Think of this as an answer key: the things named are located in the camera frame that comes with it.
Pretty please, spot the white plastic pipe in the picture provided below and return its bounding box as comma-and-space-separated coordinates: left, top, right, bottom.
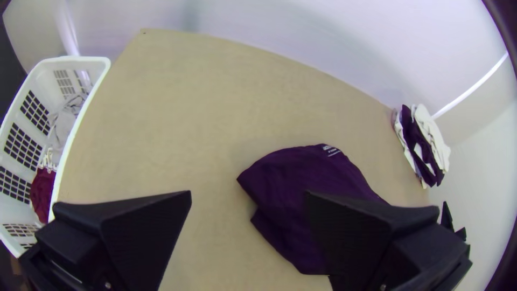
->
62, 0, 83, 57
431, 51, 509, 121

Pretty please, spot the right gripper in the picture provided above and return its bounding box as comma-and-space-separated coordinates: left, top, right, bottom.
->
440, 200, 467, 243

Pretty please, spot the black t-shirt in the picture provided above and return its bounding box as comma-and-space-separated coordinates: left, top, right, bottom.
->
236, 143, 391, 277

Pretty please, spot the pile of folded clothes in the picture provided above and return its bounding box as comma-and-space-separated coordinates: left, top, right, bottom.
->
392, 103, 452, 190

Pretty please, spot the white laundry basket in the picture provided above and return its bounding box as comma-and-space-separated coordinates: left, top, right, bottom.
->
0, 56, 112, 259

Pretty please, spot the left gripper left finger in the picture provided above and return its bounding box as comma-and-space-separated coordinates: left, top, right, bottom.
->
18, 190, 193, 291

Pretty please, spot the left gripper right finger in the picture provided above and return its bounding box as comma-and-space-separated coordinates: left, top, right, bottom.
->
305, 190, 474, 291

